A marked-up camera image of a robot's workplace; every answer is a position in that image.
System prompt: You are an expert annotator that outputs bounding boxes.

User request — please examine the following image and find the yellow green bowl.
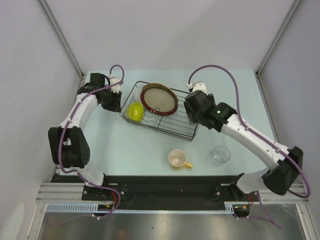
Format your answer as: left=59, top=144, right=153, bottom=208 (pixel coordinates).
left=126, top=102, right=144, bottom=122

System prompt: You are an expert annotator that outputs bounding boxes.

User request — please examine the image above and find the beige bird pattern plate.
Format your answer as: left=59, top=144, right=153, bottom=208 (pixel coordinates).
left=142, top=82, right=180, bottom=111

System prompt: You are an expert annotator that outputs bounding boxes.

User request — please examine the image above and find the red rimmed round plate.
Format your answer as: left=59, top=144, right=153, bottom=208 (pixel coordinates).
left=139, top=84, right=178, bottom=117

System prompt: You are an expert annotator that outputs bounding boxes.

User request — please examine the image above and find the dark wire dish rack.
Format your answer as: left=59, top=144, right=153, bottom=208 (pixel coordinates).
left=120, top=81, right=199, bottom=142

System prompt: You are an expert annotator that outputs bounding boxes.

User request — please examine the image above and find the clear plastic cup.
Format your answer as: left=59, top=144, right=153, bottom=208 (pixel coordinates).
left=210, top=146, right=231, bottom=167

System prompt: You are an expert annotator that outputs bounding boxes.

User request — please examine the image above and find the beige mug yellow handle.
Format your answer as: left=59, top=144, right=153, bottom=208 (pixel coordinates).
left=168, top=149, right=193, bottom=169

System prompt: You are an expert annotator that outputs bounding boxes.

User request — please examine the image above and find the white bowl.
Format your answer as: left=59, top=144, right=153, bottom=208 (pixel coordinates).
left=134, top=85, right=143, bottom=102

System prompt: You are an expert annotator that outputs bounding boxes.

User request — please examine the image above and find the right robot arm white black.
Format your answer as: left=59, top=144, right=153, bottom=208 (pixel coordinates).
left=183, top=90, right=303, bottom=201

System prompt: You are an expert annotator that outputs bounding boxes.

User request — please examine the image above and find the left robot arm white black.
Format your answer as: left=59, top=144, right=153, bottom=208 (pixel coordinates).
left=48, top=72, right=123, bottom=200

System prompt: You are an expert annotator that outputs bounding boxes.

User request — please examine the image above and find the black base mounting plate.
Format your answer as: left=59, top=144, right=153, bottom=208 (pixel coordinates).
left=50, top=174, right=293, bottom=204

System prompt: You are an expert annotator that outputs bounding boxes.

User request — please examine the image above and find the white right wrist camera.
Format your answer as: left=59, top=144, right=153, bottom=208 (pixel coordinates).
left=187, top=82, right=208, bottom=95

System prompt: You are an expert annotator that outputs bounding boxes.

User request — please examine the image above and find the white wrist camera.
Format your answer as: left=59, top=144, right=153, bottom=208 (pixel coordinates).
left=187, top=82, right=208, bottom=95
left=109, top=77, right=123, bottom=94

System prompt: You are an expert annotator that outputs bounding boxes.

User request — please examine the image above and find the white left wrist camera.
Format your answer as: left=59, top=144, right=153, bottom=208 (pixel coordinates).
left=109, top=77, right=123, bottom=94

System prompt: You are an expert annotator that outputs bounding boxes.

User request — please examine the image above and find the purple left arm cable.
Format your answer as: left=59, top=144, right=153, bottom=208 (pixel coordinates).
left=57, top=64, right=125, bottom=221

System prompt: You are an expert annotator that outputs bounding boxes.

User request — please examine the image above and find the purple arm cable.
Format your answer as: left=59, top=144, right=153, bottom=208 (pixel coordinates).
left=187, top=64, right=312, bottom=230
left=57, top=64, right=125, bottom=221

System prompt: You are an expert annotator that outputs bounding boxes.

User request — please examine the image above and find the white slotted cable duct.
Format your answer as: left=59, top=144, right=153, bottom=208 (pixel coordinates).
left=46, top=202, right=251, bottom=214

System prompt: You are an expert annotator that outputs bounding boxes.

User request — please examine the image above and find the aluminium front rail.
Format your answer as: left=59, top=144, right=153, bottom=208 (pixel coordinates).
left=35, top=183, right=309, bottom=204

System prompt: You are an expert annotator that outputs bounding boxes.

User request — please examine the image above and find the left aluminium frame post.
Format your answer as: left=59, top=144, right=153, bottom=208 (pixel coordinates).
left=37, top=0, right=84, bottom=79

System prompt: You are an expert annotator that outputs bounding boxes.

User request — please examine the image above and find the aluminium frame post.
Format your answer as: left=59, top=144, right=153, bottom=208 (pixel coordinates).
left=37, top=0, right=84, bottom=79
left=255, top=0, right=304, bottom=77

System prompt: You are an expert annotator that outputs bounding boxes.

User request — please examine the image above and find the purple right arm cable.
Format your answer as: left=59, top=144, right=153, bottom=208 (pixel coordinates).
left=187, top=64, right=312, bottom=230

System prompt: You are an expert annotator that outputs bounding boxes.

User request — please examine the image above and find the right aluminium frame post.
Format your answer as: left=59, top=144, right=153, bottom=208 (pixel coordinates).
left=255, top=0, right=304, bottom=77

